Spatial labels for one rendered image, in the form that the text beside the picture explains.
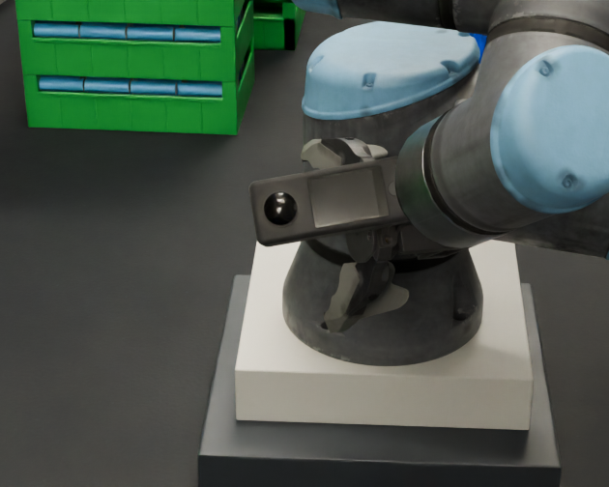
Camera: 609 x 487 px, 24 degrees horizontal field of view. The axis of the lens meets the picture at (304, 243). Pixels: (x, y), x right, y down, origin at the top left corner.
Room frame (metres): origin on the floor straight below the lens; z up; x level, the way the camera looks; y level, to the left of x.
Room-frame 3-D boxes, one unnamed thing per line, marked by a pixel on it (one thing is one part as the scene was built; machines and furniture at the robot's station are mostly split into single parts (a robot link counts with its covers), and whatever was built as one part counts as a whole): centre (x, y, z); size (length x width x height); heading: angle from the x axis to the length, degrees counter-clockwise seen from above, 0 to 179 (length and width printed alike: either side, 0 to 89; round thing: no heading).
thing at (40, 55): (1.92, 0.23, 0.12); 0.30 x 0.20 x 0.08; 85
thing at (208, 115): (1.92, 0.23, 0.04); 0.30 x 0.20 x 0.08; 85
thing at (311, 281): (1.14, -0.07, 0.17); 0.19 x 0.19 x 0.10
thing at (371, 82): (1.14, -0.08, 0.31); 0.17 x 0.15 x 0.18; 72
